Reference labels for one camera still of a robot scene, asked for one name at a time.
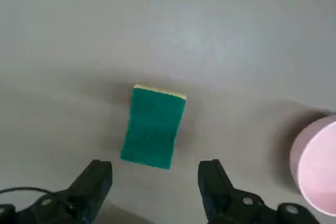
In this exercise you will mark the pink bowl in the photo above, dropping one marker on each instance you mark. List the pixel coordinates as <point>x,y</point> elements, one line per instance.
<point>317,166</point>

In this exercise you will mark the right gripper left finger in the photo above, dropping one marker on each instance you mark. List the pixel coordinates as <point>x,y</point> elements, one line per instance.
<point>78,197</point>

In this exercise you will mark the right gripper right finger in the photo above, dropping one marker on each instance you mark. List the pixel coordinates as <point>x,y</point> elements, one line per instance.
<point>223,203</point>

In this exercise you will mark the green yellow sponge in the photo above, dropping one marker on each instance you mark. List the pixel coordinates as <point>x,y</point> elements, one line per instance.
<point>152,129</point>

